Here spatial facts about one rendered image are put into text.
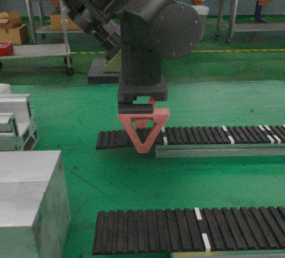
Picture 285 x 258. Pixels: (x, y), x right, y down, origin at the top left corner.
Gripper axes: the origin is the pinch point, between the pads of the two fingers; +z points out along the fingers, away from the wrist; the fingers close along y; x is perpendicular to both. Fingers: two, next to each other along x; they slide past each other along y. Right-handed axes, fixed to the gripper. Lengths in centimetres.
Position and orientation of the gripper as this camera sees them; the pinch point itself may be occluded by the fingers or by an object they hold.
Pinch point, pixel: (141, 134)
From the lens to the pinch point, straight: 45.3
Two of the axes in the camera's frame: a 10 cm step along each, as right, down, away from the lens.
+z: 0.0, 9.0, 4.5
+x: 10.0, -0.2, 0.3
